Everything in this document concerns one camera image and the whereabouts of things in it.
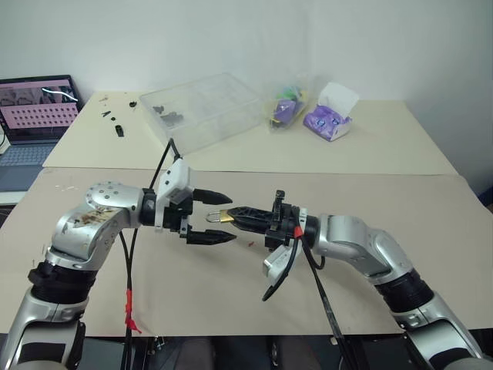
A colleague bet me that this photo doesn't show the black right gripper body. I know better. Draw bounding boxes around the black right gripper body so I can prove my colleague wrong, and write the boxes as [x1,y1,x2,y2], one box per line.
[264,189,306,248]

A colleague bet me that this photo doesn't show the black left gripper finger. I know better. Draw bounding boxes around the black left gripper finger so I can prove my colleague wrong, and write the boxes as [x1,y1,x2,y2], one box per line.
[186,229,238,247]
[192,188,233,206]

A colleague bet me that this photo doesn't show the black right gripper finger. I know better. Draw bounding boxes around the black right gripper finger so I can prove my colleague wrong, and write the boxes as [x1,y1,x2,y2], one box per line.
[232,219,271,233]
[226,206,273,221]

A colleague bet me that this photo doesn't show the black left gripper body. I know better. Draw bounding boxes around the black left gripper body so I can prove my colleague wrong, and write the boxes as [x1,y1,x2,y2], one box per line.
[163,197,194,239]

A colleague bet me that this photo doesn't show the brass padlock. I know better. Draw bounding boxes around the brass padlock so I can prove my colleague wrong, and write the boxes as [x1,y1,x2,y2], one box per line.
[206,209,235,225]

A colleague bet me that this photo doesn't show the clear plastic storage box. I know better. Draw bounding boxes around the clear plastic storage box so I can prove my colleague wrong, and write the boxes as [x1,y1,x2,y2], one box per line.
[139,72,263,156]

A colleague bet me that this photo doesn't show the black parts in clear box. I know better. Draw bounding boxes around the black parts in clear box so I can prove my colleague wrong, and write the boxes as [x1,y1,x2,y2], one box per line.
[152,103,184,128]

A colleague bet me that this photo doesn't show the clear bag of colourful items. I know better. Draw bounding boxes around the clear bag of colourful items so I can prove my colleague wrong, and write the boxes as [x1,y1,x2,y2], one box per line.
[264,72,311,135]

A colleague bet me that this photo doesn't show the purple tissue pack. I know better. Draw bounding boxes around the purple tissue pack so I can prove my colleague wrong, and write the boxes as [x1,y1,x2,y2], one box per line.
[302,81,360,142]

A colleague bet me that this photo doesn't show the open laptop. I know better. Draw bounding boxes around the open laptop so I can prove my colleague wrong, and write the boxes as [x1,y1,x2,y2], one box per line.
[0,74,84,193]

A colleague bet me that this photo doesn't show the blue object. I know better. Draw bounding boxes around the blue object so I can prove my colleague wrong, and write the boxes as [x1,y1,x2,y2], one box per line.
[476,175,493,207]

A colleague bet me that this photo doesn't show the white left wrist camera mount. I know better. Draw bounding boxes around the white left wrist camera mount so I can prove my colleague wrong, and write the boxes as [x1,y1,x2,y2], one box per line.
[155,158,194,234]

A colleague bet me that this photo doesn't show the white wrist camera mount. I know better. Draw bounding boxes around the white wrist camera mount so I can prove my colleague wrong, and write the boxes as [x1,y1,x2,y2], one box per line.
[262,245,293,284]
[155,158,194,234]

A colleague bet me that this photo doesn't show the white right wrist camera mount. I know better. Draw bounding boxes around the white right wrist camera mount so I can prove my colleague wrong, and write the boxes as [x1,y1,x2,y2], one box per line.
[262,245,293,284]

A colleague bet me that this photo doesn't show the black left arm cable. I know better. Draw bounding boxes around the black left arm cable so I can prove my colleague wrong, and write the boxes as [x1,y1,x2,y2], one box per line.
[120,139,183,370]

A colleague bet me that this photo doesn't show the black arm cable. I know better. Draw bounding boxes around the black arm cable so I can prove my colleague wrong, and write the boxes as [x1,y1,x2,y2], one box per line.
[261,227,360,370]
[120,139,183,370]

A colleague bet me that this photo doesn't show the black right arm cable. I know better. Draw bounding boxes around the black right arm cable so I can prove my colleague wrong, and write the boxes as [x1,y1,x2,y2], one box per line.
[261,227,360,370]

